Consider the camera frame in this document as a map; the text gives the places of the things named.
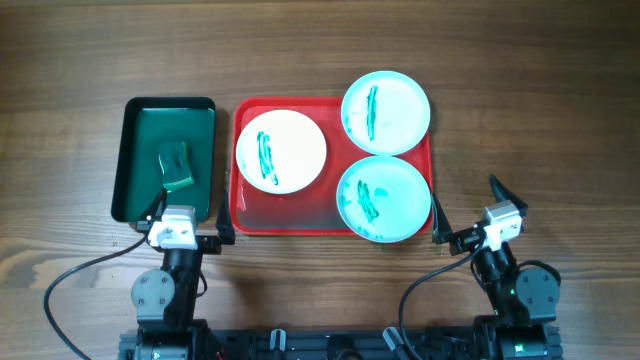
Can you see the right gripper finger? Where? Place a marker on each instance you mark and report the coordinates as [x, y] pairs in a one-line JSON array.
[[442, 232], [501, 194]]

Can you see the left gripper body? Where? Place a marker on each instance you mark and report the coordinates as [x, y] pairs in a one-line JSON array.
[[205, 245]]

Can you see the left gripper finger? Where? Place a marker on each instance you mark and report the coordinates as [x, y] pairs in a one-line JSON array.
[[226, 233], [157, 206]]

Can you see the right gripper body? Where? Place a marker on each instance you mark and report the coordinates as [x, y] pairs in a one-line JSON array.
[[464, 240]]

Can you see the green sponge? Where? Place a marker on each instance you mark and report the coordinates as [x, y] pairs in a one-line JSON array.
[[175, 166]]

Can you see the light blue plate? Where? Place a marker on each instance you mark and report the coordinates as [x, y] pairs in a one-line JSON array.
[[385, 113], [383, 199]]

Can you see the white plate with green stain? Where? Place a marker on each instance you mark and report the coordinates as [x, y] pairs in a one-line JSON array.
[[281, 151]]

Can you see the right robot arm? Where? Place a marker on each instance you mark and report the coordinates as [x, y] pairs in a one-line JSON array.
[[522, 295]]

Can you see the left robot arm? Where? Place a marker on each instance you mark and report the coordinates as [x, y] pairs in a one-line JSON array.
[[165, 298]]

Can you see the dark green rectangular tray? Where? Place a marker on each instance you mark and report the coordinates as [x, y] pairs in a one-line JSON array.
[[148, 123]]

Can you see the red plastic tray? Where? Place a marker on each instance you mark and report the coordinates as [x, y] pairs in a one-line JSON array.
[[313, 210]]

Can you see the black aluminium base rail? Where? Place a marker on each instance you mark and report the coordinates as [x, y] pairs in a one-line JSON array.
[[340, 345]]

